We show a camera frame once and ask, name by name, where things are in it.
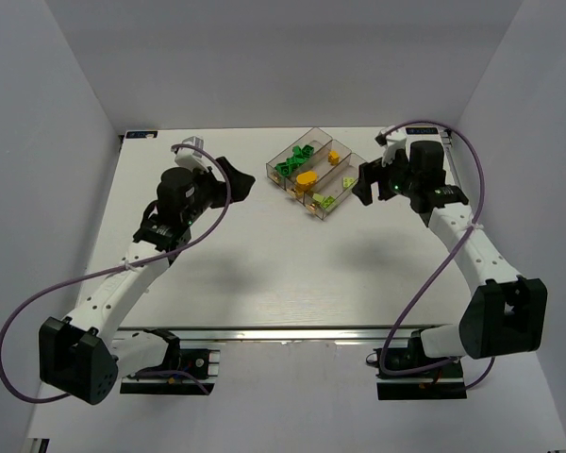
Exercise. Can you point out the lime lego brick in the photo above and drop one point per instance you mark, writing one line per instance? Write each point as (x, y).
(348, 182)
(327, 202)
(318, 197)

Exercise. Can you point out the aluminium rail front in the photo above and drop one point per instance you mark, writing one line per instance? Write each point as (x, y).
(278, 334)

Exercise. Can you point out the clear three-compartment container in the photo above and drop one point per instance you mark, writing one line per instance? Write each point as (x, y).
(330, 177)

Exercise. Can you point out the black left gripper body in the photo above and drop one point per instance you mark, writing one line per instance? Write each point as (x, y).
(219, 187)

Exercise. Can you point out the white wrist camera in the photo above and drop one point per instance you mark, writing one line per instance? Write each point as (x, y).
(186, 154)
(391, 139)

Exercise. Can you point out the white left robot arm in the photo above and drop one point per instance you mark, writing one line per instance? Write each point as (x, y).
(79, 354)

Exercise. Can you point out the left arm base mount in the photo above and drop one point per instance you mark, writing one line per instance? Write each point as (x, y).
(194, 373)

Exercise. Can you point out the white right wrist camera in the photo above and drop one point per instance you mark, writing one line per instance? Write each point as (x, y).
(391, 139)

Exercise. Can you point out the blue label left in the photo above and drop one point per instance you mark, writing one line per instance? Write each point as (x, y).
(141, 134)

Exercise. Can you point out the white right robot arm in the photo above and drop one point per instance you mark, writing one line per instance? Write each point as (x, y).
(505, 314)

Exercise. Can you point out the small yellow lego brick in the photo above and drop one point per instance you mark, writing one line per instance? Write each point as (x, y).
(333, 158)

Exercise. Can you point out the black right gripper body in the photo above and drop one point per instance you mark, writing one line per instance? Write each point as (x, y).
(374, 180)

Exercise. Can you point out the orange lego brick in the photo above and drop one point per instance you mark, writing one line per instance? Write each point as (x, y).
(305, 181)

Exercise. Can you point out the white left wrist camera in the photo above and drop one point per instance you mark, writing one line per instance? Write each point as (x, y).
(186, 154)

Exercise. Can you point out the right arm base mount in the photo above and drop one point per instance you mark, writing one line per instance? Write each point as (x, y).
(443, 383)

